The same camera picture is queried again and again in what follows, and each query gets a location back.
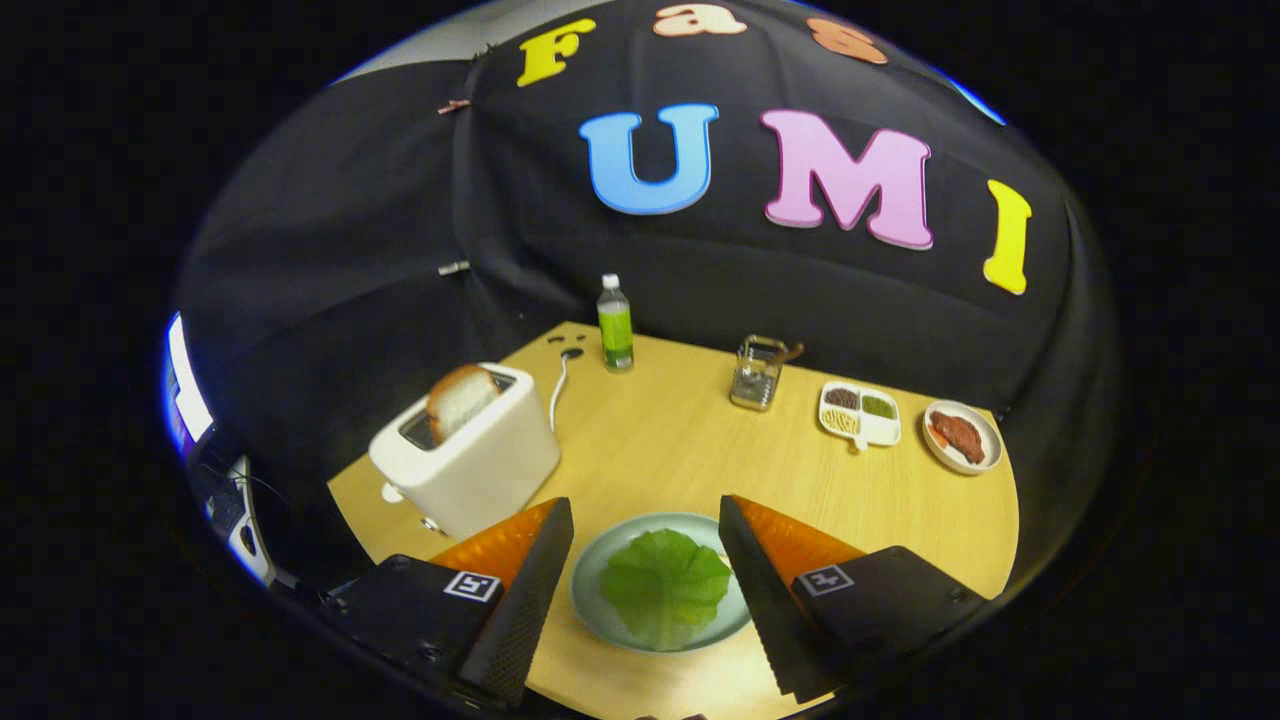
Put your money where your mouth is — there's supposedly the metal wire utensil holder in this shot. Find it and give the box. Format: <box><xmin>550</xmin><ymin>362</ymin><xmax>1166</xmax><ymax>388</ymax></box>
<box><xmin>730</xmin><ymin>335</ymin><xmax>788</xmax><ymax>412</ymax></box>

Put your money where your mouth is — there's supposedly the white round plate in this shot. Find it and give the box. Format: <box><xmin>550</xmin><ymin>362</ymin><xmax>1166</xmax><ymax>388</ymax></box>
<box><xmin>922</xmin><ymin>400</ymin><xmax>1004</xmax><ymax>475</ymax></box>

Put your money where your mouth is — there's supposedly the white power cable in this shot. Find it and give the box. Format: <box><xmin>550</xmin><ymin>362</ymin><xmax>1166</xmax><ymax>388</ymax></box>
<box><xmin>548</xmin><ymin>347</ymin><xmax>585</xmax><ymax>433</ymax></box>

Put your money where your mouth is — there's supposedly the black backdrop cloth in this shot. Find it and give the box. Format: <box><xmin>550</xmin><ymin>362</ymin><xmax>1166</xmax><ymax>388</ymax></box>
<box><xmin>175</xmin><ymin>0</ymin><xmax>1121</xmax><ymax>561</ymax></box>

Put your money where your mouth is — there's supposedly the brown cooked meat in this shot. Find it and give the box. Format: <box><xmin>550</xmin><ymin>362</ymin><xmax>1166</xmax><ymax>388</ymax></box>
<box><xmin>930</xmin><ymin>411</ymin><xmax>986</xmax><ymax>465</ymax></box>

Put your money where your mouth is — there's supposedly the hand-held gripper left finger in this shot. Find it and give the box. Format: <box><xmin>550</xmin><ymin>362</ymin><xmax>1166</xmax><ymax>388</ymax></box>
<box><xmin>318</xmin><ymin>496</ymin><xmax>576</xmax><ymax>711</ymax></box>

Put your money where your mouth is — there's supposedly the white divided dish with beans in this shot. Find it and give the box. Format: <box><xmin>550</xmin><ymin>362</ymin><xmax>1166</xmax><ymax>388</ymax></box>
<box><xmin>818</xmin><ymin>381</ymin><xmax>902</xmax><ymax>452</ymax></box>

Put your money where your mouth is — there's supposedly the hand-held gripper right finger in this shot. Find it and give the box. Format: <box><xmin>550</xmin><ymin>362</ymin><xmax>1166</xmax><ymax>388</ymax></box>
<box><xmin>718</xmin><ymin>493</ymin><xmax>993</xmax><ymax>703</ymax></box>

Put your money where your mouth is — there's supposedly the green lettuce leaf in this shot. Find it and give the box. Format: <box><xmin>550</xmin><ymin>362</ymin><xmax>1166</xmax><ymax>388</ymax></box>
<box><xmin>600</xmin><ymin>529</ymin><xmax>733</xmax><ymax>651</ymax></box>

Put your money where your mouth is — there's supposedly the white bread slice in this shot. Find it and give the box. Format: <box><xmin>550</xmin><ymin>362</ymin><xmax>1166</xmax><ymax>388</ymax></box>
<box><xmin>426</xmin><ymin>364</ymin><xmax>503</xmax><ymax>445</ymax></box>

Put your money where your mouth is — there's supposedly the white toaster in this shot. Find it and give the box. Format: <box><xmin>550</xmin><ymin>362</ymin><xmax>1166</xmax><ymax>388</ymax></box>
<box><xmin>368</xmin><ymin>362</ymin><xmax>562</xmax><ymax>542</ymax></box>

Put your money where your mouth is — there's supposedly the pale green round plate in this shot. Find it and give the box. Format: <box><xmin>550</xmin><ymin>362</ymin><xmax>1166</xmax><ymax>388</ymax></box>
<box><xmin>571</xmin><ymin>512</ymin><xmax>753</xmax><ymax>653</ymax></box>

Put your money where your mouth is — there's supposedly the green label plastic bottle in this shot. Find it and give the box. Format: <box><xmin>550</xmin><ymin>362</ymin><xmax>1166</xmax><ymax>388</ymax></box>
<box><xmin>597</xmin><ymin>274</ymin><xmax>635</xmax><ymax>373</ymax></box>

